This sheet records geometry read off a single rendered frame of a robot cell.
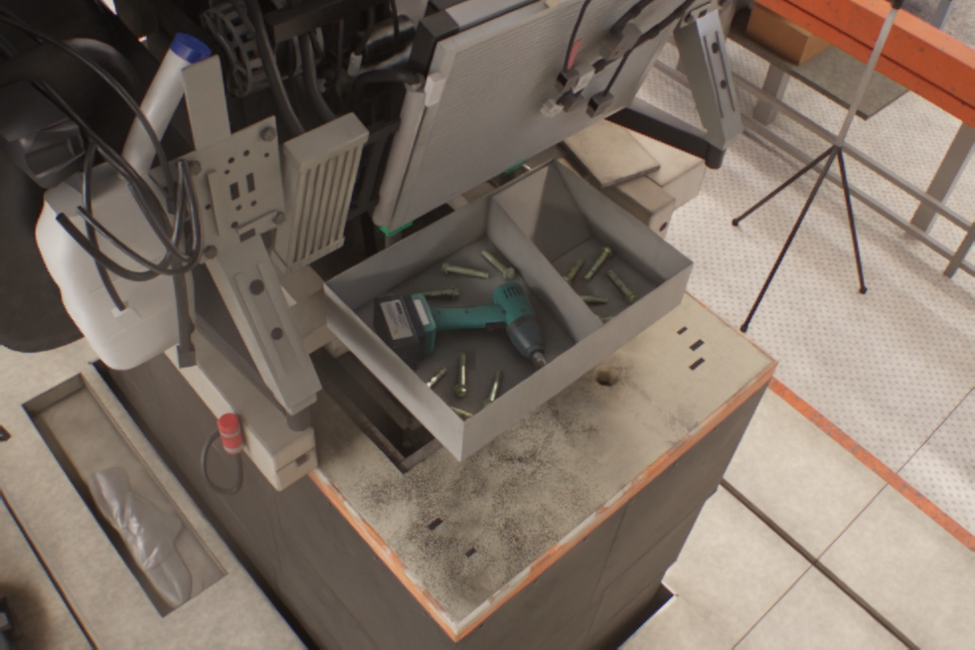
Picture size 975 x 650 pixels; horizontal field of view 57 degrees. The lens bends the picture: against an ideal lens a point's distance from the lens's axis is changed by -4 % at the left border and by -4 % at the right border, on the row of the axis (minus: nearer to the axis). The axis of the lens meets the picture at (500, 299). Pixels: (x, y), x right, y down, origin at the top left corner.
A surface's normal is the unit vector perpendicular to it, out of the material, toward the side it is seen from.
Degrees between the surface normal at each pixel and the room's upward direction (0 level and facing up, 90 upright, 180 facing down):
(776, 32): 90
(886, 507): 0
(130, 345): 90
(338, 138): 16
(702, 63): 91
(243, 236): 90
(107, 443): 0
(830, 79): 0
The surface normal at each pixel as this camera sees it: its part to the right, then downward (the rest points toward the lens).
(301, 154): 0.26, -0.48
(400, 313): 0.11, -0.67
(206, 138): 0.67, 0.59
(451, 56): 0.62, 0.75
